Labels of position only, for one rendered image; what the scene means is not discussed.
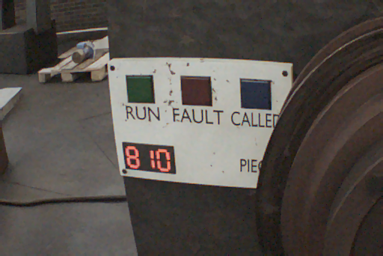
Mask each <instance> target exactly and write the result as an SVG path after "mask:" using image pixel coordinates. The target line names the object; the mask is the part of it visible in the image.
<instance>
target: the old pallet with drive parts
mask: <svg viewBox="0 0 383 256"><path fill-rule="evenodd" d="M98 41H100V40H95V41H94V42H93V41H92V40H89V42H92V43H93V44H95V43H97V42H98ZM76 50H77V46H75V47H73V48H72V49H70V50H69V51H67V52H65V53H64V54H62V55H60V56H59V58H60V59H61V63H60V64H58V65H57V66H55V67H53V68H43V69H42V70H41V71H39V72H38V73H39V80H40V83H41V82H47V81H48V80H49V79H51V78H52V77H54V76H55V75H57V74H58V73H61V76H62V79H63V80H62V82H73V81H75V79H77V78H79V77H80V76H81V75H83V74H84V73H85V72H86V71H92V72H91V78H92V81H101V80H102V79H104V78H105V77H106V76H107V75H108V68H107V69H105V64H107V63H108V62H109V55H108V54H109V52H97V53H96V56H95V57H94V59H93V58H90V59H88V58H86V59H84V60H83V61H81V62H79V63H74V62H73V61H72V58H71V55H72V53H73V52H74V51H76ZM83 62H84V63H83ZM80 64H81V65H80ZM77 66H78V67H77Z"/></svg>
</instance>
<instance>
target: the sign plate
mask: <svg viewBox="0 0 383 256"><path fill-rule="evenodd" d="M108 75H109V87H110V93H111V98H110V99H111V110H112V115H113V121H114V132H115V138H116V144H117V155H118V161H119V166H120V174H121V175H123V176H128V177H143V178H150V179H151V180H166V181H175V182H184V183H199V184H207V185H215V186H238V187H246V188H251V187H253V188H256V186H257V181H258V176H259V172H260V166H261V162H262V159H263V154H264V151H265V149H266V145H267V143H268V141H269V138H270V135H271V134H272V131H273V129H274V127H275V124H276V122H277V119H278V115H279V113H280V110H281V108H282V106H283V104H284V100H285V99H286V97H287V95H288V93H289V91H290V89H291V88H292V85H293V65H292V64H288V63H276V62H270V61H244V60H238V59H215V58H113V59H111V60H110V61H109V62H108ZM127 76H131V77H151V82H152V88H151V90H152V98H153V101H152V102H151V103H146V102H130V101H129V100H128V95H129V93H128V87H127V80H126V77H127ZM182 78H198V79H209V98H210V105H209V106H208V105H192V104H184V103H183V83H182ZM241 81H260V82H268V83H269V109H259V108H254V107H243V106H242V85H241ZM128 147H134V148H135V150H138V156H136V155H135V150H131V149H128ZM126 149H128V151H129V156H136V159H138V161H139V166H137V168H131V165H137V162H136V159H130V158H129V156H127V155H126ZM158 149H160V150H166V151H167V152H169V158H170V160H167V152H159V157H160V159H157V158H156V151H159V150H158ZM150 151H152V152H153V158H151V155H150ZM127 158H129V162H130V164H131V165H129V164H128V160H127ZM151 160H153V161H154V165H155V168H153V167H152V162H151ZM158 161H160V165H161V168H164V169H168V162H169V163H170V167H171V169H168V171H161V168H159V167H158Z"/></svg>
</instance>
